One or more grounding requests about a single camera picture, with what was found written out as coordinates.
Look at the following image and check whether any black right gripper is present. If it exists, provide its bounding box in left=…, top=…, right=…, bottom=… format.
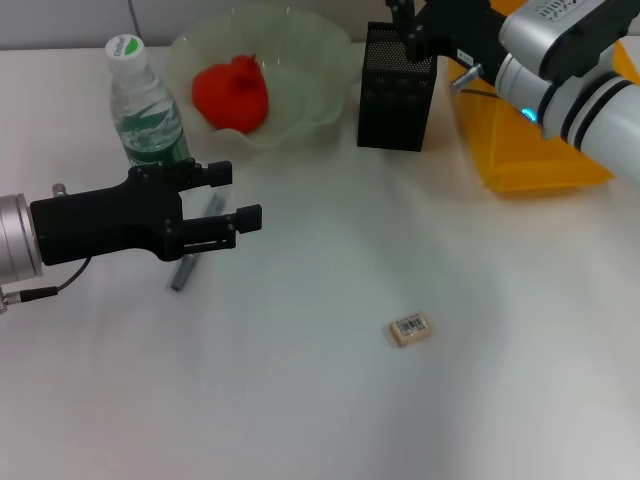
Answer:
left=387, top=0, right=509, bottom=74

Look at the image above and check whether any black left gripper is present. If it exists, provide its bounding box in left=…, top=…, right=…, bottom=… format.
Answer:
left=29, top=158, right=264, bottom=266

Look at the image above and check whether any grey marker pen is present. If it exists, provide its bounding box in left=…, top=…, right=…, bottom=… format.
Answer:
left=169, top=192, right=226, bottom=293

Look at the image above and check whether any red-orange fruit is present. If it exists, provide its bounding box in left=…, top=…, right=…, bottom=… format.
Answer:
left=192, top=53, right=270, bottom=135

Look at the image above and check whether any clear green-label water bottle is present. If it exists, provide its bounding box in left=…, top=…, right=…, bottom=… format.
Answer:
left=104, top=33, right=194, bottom=170

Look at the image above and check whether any beige eraser with barcode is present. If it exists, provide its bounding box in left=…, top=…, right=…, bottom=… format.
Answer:
left=388, top=309, right=434, bottom=349

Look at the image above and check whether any black mesh pen holder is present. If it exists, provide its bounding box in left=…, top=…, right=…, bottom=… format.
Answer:
left=356, top=21, right=440, bottom=152

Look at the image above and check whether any translucent green fruit bowl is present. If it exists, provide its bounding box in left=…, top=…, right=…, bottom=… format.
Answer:
left=166, top=4, right=351, bottom=151

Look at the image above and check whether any yellow plastic bin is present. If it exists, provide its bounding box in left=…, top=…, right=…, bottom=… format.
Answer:
left=446, top=0, right=634, bottom=197

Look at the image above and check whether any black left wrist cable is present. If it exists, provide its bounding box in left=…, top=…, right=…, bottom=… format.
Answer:
left=0, top=257, right=92, bottom=314

